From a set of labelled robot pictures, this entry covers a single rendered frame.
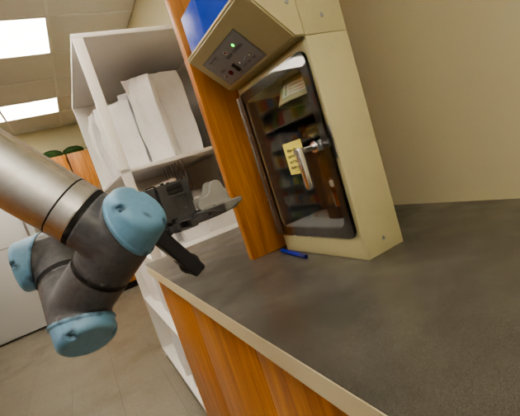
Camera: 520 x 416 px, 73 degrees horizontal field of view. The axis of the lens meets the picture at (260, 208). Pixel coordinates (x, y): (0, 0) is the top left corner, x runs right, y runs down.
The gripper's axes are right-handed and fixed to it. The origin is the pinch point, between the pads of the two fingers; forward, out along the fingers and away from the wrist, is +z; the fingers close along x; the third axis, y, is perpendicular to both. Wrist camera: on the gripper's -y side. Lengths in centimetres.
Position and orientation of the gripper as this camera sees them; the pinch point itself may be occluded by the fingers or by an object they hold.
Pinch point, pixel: (236, 203)
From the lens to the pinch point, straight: 65.9
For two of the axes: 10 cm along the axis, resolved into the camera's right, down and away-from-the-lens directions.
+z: 8.3, -3.3, 4.5
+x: -4.7, 0.4, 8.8
